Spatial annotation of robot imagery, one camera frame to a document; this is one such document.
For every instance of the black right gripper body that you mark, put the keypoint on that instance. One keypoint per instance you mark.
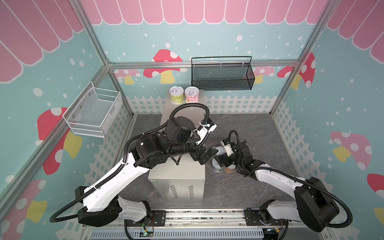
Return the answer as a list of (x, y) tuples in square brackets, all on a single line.
[(227, 159)]

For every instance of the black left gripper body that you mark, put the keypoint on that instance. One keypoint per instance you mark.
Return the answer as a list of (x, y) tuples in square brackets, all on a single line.
[(196, 154)]

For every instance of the pink label can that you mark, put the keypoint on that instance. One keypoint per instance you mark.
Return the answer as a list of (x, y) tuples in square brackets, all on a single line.
[(192, 95)]

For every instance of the green label can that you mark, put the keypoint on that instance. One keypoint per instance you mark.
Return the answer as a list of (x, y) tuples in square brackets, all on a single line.
[(176, 95)]

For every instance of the yellow label can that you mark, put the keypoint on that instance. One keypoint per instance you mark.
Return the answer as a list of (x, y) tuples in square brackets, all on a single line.
[(220, 154)]

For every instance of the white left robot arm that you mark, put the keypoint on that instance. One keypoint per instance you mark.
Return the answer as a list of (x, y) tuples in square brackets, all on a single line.
[(185, 132)]

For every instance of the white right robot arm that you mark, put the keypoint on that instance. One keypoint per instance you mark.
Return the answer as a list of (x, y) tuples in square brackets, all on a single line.
[(312, 203)]

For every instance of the grey metal cabinet counter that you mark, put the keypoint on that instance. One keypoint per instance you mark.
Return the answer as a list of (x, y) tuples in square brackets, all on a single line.
[(184, 182)]

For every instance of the grey label can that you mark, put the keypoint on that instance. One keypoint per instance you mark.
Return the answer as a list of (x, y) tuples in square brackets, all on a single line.
[(216, 166)]

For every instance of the brown label can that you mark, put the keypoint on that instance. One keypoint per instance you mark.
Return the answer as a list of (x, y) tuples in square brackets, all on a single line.
[(230, 169)]

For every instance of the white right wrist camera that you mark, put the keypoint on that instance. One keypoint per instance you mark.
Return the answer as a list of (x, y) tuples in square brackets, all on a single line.
[(228, 147)]

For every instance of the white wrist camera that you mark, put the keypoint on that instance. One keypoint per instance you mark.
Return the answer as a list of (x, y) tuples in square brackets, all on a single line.
[(204, 129), (228, 147)]

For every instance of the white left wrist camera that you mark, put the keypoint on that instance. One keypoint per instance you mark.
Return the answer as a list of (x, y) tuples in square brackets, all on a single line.
[(204, 129)]

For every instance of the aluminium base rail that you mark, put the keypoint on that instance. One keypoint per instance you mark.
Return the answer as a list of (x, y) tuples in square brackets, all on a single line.
[(206, 224)]

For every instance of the black mesh wall basket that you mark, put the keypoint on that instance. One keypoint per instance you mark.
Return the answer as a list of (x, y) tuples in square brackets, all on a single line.
[(228, 73)]

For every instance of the white wire wall basket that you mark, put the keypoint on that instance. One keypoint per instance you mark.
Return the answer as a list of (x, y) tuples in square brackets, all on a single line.
[(93, 112)]

